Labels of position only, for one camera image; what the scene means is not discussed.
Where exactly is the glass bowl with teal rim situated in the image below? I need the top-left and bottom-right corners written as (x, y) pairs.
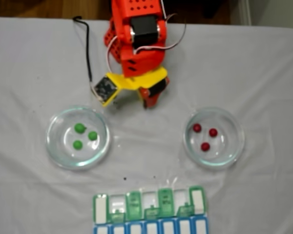
top-left (45, 105), bottom-right (112, 170)
top-left (182, 106), bottom-right (245, 169)

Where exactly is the weekly pill organizer box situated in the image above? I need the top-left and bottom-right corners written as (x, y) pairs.
top-left (92, 185), bottom-right (209, 234)

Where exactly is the white tablecloth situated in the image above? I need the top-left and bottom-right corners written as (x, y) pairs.
top-left (0, 16), bottom-right (293, 234)

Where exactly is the white servo wire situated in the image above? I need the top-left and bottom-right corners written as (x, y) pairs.
top-left (134, 0), bottom-right (188, 55)
top-left (105, 35), bottom-right (119, 75)

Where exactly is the black camera cable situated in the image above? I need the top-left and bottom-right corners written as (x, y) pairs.
top-left (72, 16), bottom-right (98, 86)

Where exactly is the black camera board yellow holder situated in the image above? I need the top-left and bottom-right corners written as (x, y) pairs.
top-left (93, 75), bottom-right (120, 108)

